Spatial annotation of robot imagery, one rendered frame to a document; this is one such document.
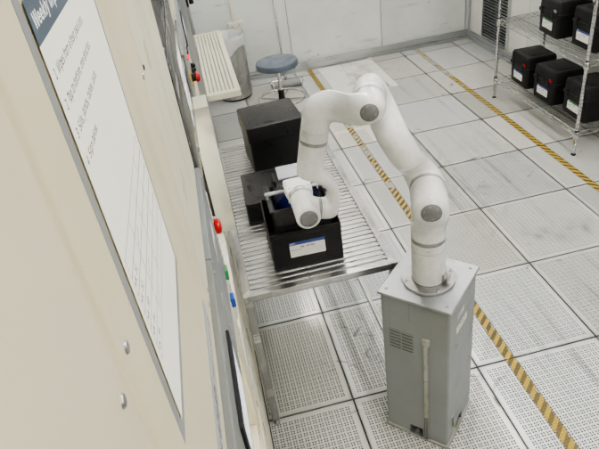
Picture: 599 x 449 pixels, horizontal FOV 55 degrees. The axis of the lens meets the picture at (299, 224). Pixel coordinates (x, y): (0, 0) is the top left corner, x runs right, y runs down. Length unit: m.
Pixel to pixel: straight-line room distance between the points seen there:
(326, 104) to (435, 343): 0.95
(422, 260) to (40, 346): 1.86
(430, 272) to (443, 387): 0.48
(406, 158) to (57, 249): 1.62
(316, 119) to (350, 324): 1.55
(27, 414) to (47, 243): 0.07
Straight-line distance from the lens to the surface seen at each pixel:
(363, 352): 2.94
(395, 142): 1.79
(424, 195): 1.84
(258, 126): 2.83
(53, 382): 0.22
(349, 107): 1.69
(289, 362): 2.94
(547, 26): 4.81
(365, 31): 6.57
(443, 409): 2.42
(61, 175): 0.28
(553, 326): 3.14
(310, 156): 1.82
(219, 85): 3.96
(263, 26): 6.30
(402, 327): 2.18
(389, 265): 2.23
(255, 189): 2.60
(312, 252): 2.22
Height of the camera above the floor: 2.15
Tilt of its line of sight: 34 degrees down
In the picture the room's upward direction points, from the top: 9 degrees counter-clockwise
